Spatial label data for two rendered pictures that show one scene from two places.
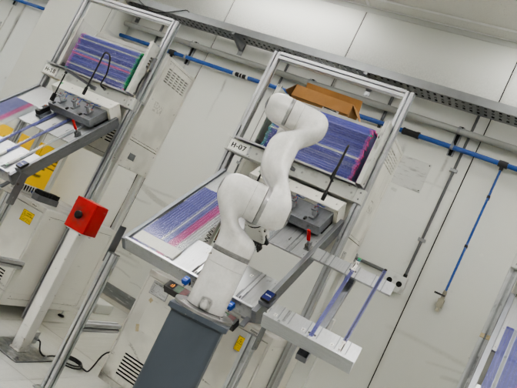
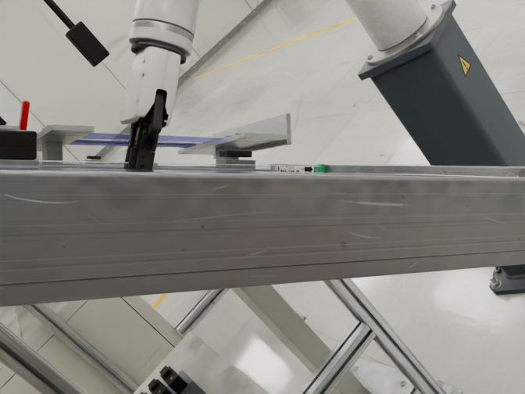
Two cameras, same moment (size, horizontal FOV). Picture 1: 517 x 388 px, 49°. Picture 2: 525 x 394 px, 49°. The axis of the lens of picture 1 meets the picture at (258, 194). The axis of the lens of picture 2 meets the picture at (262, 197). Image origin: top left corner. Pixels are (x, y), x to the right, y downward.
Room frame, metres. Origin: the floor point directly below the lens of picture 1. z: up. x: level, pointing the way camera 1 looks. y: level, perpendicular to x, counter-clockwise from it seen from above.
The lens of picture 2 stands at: (2.87, 0.54, 1.08)
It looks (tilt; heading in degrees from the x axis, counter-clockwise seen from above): 20 degrees down; 226
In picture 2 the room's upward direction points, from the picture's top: 41 degrees counter-clockwise
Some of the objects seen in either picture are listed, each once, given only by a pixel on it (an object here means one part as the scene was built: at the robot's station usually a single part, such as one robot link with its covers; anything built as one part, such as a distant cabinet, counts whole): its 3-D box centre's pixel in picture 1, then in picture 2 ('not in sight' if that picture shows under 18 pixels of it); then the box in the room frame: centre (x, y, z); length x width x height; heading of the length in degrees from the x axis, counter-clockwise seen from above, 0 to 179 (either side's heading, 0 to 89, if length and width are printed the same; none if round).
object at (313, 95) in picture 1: (339, 105); not in sight; (3.03, -0.18, 1.82); 0.68 x 0.30 x 0.20; 64
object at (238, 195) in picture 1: (238, 215); not in sight; (1.72, 0.03, 1.00); 0.19 x 0.12 x 0.24; 90
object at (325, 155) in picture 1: (318, 141); not in sight; (2.71, -0.15, 1.52); 0.51 x 0.13 x 0.27; 64
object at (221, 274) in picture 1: (216, 283); (381, 1); (1.72, -0.01, 0.79); 0.19 x 0.19 x 0.18
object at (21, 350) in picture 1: (55, 275); not in sight; (2.75, 0.70, 0.39); 0.24 x 0.24 x 0.78; 64
